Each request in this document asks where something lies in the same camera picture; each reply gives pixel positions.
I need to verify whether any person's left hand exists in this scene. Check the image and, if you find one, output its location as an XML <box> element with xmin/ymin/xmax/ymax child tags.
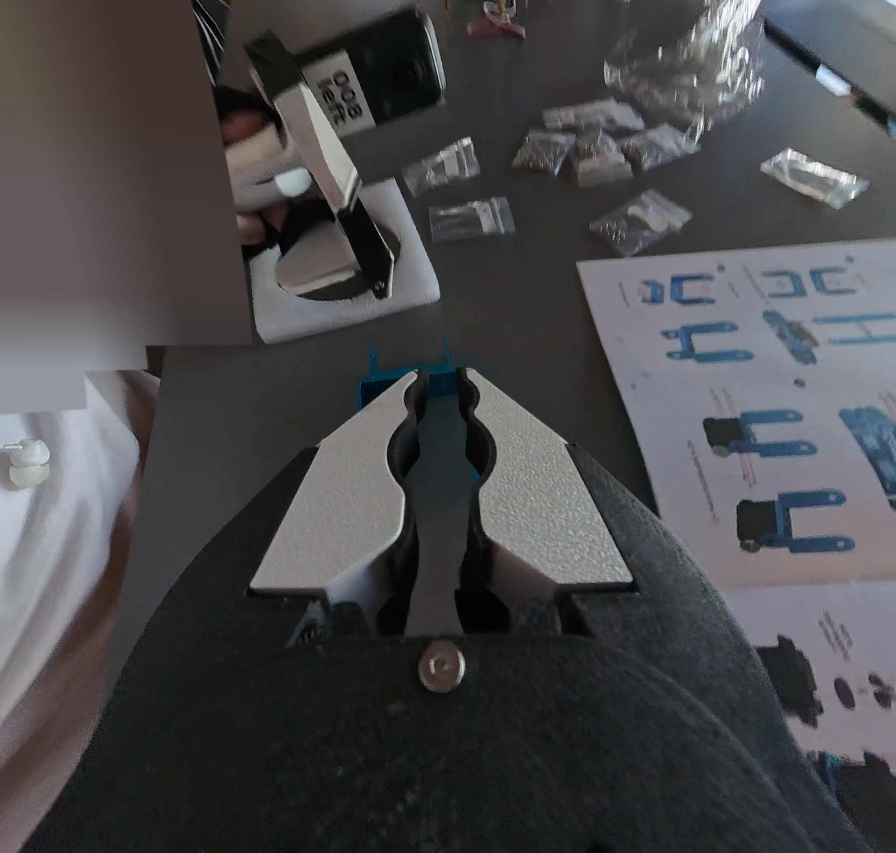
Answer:
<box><xmin>223</xmin><ymin>107</ymin><xmax>289</xmax><ymax>246</ymax></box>

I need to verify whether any pink ring-shaped part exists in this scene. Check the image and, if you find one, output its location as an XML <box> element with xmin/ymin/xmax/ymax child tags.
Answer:
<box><xmin>467</xmin><ymin>0</ymin><xmax>526</xmax><ymax>39</ymax></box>

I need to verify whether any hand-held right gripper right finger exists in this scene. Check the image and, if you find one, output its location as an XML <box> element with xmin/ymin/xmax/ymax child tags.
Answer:
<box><xmin>455</xmin><ymin>366</ymin><xmax>641</xmax><ymax>636</ymax></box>

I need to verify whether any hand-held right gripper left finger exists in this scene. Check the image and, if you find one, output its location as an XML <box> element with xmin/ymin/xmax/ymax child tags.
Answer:
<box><xmin>248</xmin><ymin>369</ymin><xmax>429</xmax><ymax>636</ymax></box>

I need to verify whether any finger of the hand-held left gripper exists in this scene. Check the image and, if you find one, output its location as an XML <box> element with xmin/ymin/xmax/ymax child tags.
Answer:
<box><xmin>244</xmin><ymin>30</ymin><xmax>395</xmax><ymax>301</ymax></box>

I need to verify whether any crumpled clear plastic bag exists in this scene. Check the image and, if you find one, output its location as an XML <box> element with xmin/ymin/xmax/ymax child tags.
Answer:
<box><xmin>602</xmin><ymin>0</ymin><xmax>767</xmax><ymax>126</ymax></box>

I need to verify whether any person's white shirt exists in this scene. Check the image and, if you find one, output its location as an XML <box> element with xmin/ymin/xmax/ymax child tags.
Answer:
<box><xmin>0</xmin><ymin>370</ymin><xmax>161</xmax><ymax>850</ymax></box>

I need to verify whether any printed instruction sheet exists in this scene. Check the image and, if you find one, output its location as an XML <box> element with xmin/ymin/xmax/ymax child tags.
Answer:
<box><xmin>575</xmin><ymin>239</ymin><xmax>896</xmax><ymax>826</ymax></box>

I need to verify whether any blue metal bracket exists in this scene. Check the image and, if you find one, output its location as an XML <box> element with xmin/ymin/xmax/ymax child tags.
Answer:
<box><xmin>356</xmin><ymin>335</ymin><xmax>461</xmax><ymax>416</ymax></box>

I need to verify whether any dark grey desk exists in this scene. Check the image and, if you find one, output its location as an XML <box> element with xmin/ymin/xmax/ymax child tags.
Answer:
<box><xmin>105</xmin><ymin>0</ymin><xmax>896</xmax><ymax>700</ymax></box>

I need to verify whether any white foam block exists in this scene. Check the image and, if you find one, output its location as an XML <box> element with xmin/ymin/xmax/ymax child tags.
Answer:
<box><xmin>241</xmin><ymin>180</ymin><xmax>442</xmax><ymax>345</ymax></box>

